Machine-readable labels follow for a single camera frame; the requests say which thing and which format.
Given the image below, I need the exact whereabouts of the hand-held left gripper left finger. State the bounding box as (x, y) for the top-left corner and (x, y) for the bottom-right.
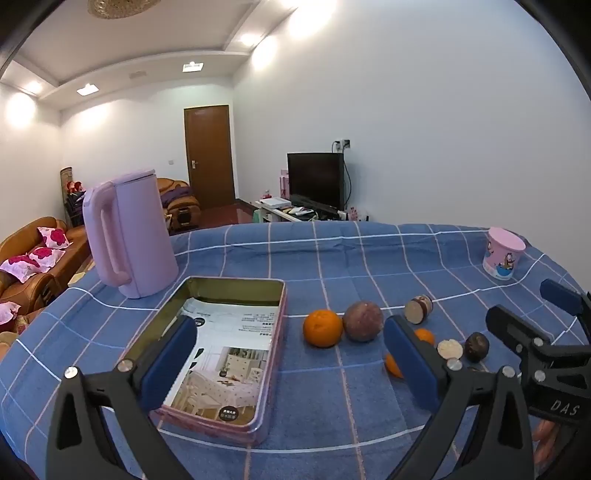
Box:
(46, 316), (199, 480)

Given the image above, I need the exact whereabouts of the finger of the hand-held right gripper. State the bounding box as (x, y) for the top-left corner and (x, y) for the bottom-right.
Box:
(539, 279), (588, 319)
(486, 305), (552, 365)

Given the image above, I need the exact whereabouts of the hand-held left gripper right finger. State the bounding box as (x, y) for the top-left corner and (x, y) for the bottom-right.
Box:
(384, 315), (537, 480)

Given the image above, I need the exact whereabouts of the small brown round fruit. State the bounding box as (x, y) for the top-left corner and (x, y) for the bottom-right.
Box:
(464, 332), (490, 363)

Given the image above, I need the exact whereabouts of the large brown passion fruit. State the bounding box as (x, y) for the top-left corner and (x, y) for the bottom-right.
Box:
(342, 300), (385, 343)

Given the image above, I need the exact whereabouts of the rectangular pink metal tin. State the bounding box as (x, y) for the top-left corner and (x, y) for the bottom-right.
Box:
(121, 276), (288, 448)

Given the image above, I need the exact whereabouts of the person's right hand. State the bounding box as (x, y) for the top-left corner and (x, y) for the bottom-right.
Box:
(533, 418), (563, 468)

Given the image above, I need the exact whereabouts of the pink cartoon paper cup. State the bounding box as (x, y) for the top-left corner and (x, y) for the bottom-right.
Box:
(482, 226), (527, 281)

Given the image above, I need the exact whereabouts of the blue checked tablecloth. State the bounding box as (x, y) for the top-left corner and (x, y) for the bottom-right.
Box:
(0, 220), (591, 480)

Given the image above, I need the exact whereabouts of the pink electric kettle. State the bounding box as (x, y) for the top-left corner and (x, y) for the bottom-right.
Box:
(82, 170), (180, 300)

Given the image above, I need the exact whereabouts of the brown leather sofa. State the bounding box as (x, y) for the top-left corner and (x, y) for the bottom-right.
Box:
(0, 217), (93, 333)

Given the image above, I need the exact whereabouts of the brown leather armchair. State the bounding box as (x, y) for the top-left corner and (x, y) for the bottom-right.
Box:
(156, 178), (201, 232)

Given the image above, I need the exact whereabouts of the white television stand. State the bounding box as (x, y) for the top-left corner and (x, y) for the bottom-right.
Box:
(252, 198), (370, 225)

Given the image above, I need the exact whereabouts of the black television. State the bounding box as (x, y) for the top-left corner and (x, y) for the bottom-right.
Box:
(287, 152), (346, 210)

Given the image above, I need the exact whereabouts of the brown wooden door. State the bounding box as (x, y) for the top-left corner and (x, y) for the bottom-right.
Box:
(184, 105), (237, 209)

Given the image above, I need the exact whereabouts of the round ornate ceiling lamp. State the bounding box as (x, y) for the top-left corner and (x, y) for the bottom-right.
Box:
(88, 0), (148, 19)

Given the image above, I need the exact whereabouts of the black power cable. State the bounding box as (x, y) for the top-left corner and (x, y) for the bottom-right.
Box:
(332, 141), (352, 209)

